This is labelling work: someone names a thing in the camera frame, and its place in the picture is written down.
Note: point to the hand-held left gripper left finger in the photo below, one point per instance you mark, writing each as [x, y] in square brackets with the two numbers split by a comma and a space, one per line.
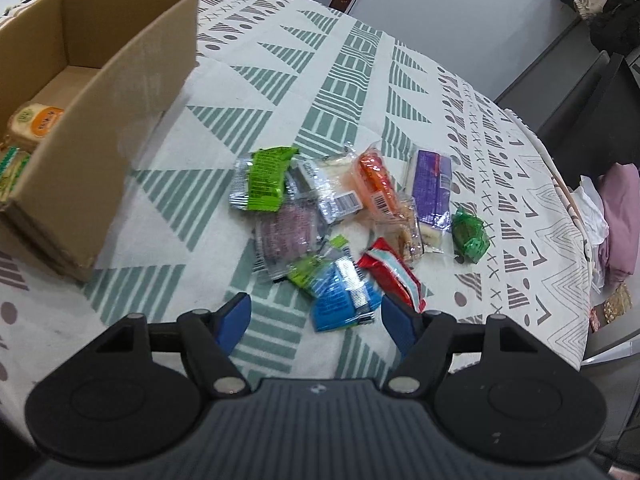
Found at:
[235, 316]

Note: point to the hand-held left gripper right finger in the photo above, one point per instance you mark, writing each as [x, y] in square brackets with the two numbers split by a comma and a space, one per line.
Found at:
[397, 321]

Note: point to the red snack packet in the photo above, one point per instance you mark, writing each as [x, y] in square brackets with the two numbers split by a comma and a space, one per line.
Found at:
[395, 274]

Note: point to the blue snack packet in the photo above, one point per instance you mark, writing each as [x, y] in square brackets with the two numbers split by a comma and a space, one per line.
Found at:
[342, 296]

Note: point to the small lime green packet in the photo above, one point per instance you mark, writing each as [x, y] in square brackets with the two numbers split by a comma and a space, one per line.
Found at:
[310, 266]

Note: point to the clear brown cookie packet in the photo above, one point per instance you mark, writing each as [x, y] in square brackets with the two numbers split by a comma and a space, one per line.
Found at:
[406, 230]

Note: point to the clear pink snack packet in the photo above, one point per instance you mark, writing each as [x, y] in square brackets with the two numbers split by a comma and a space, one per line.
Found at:
[287, 237]

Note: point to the green foil snack packet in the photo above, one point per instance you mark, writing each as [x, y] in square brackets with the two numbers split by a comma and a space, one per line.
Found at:
[265, 180]

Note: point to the brown cardboard box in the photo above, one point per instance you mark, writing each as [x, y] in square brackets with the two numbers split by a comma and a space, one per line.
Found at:
[125, 135]

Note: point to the small green wrapped candy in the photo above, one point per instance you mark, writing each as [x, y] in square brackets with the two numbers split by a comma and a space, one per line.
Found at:
[470, 237]

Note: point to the purple snack packet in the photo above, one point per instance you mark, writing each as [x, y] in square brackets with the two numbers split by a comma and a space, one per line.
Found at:
[432, 190]

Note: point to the clear and silver sandwich packet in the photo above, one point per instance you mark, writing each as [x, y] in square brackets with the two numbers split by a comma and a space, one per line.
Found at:
[332, 185]

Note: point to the gold patterned packet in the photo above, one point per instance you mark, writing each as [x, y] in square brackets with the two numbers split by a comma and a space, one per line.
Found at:
[612, 306]

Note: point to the white cloth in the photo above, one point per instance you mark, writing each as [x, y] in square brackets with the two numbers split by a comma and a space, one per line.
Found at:
[590, 220]

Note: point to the green triangle patterned tablecloth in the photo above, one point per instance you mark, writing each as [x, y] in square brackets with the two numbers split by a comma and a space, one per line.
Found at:
[300, 85]

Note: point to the pink cloth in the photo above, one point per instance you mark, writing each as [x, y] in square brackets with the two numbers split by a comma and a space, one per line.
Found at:
[622, 220]

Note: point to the green and white snack packet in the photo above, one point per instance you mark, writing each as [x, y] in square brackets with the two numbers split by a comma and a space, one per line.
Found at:
[10, 170]

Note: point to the orange label snack packet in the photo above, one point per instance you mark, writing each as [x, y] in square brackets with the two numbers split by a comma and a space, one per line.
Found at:
[35, 121]

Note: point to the black chair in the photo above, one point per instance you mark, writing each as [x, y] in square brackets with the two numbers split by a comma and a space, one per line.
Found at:
[600, 110]

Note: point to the black fuzzy garment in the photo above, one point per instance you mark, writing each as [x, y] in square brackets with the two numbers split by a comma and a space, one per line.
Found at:
[617, 26]

